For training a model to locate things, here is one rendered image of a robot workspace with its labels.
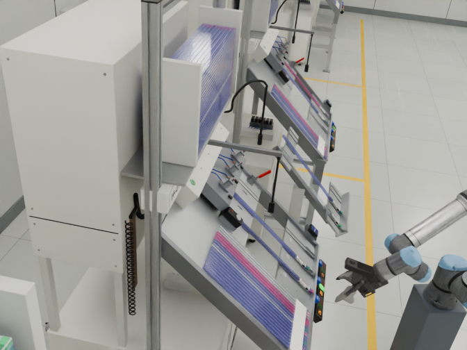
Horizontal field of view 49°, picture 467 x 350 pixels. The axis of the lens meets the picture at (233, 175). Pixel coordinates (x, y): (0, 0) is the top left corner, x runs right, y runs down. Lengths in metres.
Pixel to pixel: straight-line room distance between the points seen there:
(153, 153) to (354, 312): 2.04
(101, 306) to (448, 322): 1.52
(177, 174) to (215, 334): 0.79
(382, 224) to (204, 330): 2.11
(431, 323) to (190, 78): 1.65
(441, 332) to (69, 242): 1.71
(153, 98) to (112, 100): 0.14
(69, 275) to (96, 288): 1.00
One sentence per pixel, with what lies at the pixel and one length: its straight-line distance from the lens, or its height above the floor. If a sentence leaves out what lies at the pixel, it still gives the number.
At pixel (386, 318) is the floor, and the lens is 3.19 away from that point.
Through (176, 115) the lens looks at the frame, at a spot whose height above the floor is 1.55.
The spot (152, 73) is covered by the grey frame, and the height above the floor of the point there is 1.73.
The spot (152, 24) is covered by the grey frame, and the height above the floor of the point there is 1.85.
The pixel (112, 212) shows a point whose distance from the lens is 1.60.
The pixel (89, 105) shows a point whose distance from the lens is 1.44.
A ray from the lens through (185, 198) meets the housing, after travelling 1.72.
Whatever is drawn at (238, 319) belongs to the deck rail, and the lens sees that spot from 1.75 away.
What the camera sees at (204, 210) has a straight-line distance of 1.84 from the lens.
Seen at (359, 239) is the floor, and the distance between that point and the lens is 3.69.
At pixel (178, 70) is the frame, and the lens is 1.42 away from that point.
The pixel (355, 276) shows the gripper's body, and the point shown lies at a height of 0.85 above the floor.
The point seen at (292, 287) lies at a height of 0.79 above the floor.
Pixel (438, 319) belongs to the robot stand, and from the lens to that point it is 2.55.
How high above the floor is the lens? 2.20
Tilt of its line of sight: 32 degrees down
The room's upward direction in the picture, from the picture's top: 5 degrees clockwise
